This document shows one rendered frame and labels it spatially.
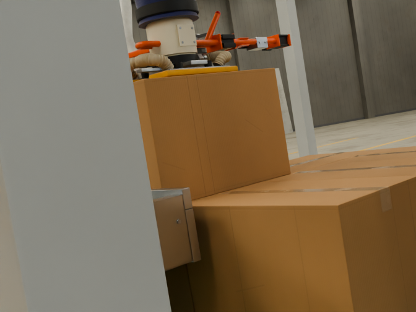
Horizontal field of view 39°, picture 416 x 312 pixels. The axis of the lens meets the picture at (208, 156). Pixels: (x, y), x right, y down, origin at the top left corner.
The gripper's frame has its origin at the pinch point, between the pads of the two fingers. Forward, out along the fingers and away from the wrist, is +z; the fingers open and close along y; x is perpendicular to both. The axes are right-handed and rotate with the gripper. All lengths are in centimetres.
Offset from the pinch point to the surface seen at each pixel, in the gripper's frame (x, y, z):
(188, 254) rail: 64, 65, 35
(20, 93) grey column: 142, 24, 108
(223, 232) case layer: 54, 61, 40
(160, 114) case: 53, 25, 19
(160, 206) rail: 71, 50, 35
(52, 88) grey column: 139, 24, 108
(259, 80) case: 6.0, 17.7, 20.9
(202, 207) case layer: 54, 54, 33
